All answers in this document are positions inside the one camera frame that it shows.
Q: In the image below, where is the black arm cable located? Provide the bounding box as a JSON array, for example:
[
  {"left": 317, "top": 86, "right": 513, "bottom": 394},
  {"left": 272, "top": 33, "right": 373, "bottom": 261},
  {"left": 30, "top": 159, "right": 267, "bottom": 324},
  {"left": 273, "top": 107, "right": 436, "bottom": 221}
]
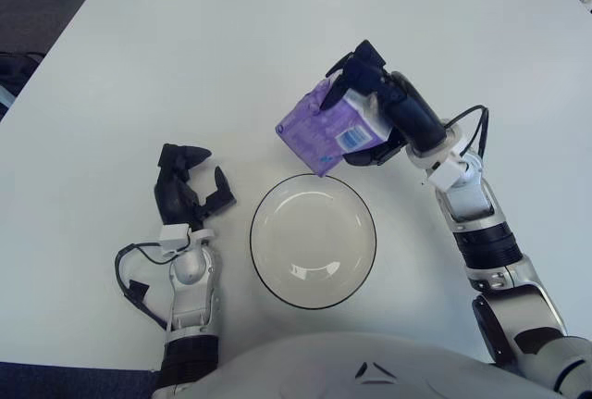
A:
[
  {"left": 114, "top": 242, "right": 175, "bottom": 333},
  {"left": 438, "top": 105, "right": 490, "bottom": 168}
]

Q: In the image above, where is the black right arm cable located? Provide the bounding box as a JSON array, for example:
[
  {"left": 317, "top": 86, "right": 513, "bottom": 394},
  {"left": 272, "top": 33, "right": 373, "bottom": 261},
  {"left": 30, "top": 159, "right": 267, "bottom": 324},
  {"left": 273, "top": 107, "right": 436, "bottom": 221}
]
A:
[{"left": 438, "top": 105, "right": 490, "bottom": 168}]

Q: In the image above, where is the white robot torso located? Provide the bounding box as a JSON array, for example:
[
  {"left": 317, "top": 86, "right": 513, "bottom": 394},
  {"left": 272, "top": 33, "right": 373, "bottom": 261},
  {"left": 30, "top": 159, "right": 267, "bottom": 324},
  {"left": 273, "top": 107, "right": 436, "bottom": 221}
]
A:
[{"left": 152, "top": 330, "right": 592, "bottom": 399}]

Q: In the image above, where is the black bag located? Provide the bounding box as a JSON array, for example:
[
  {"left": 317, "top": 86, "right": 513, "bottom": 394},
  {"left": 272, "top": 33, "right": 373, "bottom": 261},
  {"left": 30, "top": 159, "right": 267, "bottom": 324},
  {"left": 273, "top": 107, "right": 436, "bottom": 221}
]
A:
[{"left": 0, "top": 51, "right": 47, "bottom": 99}]

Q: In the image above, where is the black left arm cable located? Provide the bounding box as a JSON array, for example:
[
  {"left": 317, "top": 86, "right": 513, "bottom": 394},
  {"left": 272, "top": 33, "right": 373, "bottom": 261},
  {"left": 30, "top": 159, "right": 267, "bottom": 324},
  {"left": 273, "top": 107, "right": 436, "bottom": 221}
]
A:
[{"left": 114, "top": 242, "right": 175, "bottom": 333}]

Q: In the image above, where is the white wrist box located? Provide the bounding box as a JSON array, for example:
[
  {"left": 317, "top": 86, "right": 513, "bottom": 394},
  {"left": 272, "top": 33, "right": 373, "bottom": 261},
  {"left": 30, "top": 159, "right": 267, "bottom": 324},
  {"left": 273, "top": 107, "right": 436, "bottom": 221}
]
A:
[
  {"left": 427, "top": 157, "right": 468, "bottom": 192},
  {"left": 159, "top": 224, "right": 191, "bottom": 255}
]

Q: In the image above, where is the white plate black rim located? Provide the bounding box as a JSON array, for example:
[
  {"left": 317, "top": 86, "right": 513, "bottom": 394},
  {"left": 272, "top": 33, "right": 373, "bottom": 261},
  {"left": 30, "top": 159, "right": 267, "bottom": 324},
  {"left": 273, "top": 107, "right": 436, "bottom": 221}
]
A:
[{"left": 249, "top": 173, "right": 378, "bottom": 311}]

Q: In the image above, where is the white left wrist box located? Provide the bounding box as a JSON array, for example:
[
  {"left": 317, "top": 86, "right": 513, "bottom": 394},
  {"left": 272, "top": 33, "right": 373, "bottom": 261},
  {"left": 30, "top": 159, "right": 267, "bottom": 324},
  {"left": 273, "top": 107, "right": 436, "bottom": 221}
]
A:
[{"left": 159, "top": 224, "right": 191, "bottom": 255}]

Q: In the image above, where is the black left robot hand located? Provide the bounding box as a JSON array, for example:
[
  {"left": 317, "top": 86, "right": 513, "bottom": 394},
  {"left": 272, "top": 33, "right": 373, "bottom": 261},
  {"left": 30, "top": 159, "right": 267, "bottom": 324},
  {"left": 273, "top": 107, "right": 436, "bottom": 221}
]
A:
[{"left": 153, "top": 143, "right": 239, "bottom": 233}]

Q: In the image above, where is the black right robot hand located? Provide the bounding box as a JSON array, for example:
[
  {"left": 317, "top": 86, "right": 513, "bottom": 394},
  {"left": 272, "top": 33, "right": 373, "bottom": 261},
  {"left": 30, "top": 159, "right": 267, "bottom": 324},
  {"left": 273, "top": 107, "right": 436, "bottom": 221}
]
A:
[{"left": 316, "top": 39, "right": 452, "bottom": 168}]

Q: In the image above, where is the purple tissue paper pack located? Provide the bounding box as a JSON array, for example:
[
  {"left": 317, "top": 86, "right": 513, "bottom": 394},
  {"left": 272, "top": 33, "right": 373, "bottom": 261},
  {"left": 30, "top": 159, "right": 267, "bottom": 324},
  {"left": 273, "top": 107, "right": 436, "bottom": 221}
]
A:
[{"left": 275, "top": 75, "right": 393, "bottom": 178}]

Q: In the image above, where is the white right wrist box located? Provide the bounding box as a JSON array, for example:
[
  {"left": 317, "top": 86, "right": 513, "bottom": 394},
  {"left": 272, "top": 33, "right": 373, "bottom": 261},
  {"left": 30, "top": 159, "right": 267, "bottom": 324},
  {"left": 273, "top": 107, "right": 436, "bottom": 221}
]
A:
[{"left": 427, "top": 157, "right": 468, "bottom": 192}]

